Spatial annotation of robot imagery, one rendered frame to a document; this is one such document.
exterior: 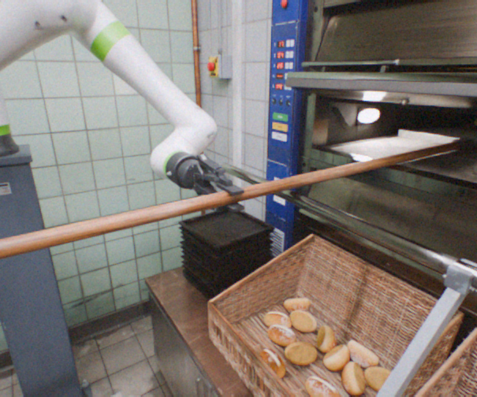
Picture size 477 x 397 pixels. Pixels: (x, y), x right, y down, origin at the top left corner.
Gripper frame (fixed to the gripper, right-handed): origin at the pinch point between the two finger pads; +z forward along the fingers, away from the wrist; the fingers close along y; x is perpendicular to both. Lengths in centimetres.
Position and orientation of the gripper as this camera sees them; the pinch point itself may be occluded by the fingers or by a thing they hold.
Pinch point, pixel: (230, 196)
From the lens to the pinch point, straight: 73.3
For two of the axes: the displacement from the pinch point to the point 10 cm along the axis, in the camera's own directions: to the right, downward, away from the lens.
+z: 5.4, 3.1, -7.8
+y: 0.0, 9.3, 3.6
